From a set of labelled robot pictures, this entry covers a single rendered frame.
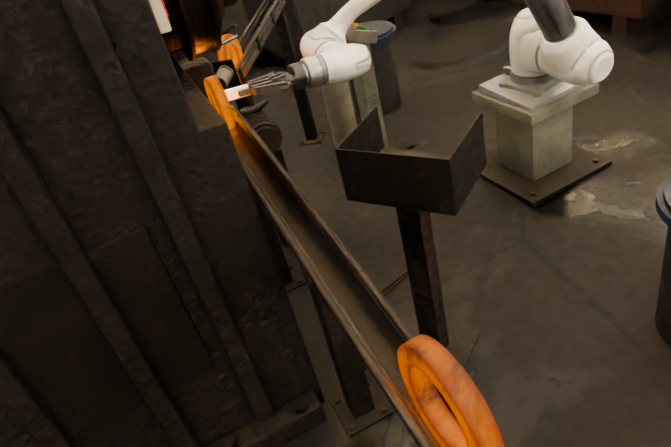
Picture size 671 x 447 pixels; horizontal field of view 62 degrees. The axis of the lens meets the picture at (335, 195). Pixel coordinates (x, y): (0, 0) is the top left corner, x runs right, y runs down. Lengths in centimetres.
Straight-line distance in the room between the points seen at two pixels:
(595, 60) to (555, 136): 44
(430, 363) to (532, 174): 163
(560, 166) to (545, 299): 71
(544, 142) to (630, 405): 102
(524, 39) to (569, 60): 22
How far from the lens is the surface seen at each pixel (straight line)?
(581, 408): 157
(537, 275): 188
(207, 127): 110
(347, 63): 164
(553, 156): 229
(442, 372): 68
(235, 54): 212
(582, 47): 191
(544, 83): 215
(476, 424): 69
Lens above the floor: 128
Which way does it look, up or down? 32 degrees down
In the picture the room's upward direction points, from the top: 14 degrees counter-clockwise
